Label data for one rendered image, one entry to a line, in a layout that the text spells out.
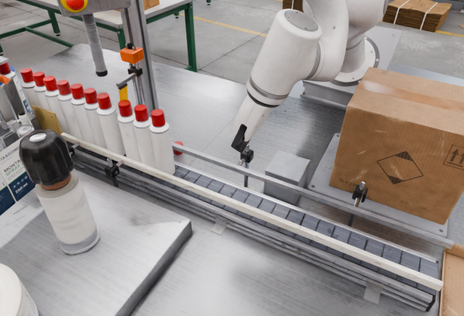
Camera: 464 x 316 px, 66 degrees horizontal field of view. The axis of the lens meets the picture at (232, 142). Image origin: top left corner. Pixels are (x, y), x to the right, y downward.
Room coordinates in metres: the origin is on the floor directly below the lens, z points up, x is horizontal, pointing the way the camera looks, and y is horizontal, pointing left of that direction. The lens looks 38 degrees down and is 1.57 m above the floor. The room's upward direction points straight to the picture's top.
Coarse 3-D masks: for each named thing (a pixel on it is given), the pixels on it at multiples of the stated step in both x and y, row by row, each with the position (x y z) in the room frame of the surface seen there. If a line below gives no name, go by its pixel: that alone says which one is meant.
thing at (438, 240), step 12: (204, 156) 0.72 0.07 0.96; (228, 168) 0.69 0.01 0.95; (240, 168) 0.68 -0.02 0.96; (264, 180) 0.64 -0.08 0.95; (276, 180) 0.63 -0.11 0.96; (300, 192) 0.60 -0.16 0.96; (312, 192) 0.59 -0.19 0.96; (336, 204) 0.56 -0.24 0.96; (348, 204) 0.55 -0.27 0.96; (360, 216) 0.53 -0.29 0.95; (372, 216) 0.52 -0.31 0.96; (396, 228) 0.49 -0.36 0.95; (408, 228) 0.49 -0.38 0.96; (432, 240) 0.46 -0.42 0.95; (444, 240) 0.46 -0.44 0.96
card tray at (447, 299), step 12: (444, 252) 0.52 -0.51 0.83; (456, 252) 0.51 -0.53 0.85; (444, 264) 0.48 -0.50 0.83; (456, 264) 0.48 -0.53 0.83; (444, 276) 0.45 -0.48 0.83; (456, 276) 0.45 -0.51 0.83; (444, 288) 0.42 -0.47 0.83; (456, 288) 0.42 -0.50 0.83; (444, 300) 0.40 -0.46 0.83; (456, 300) 0.40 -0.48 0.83; (444, 312) 0.37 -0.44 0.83; (456, 312) 0.37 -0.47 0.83
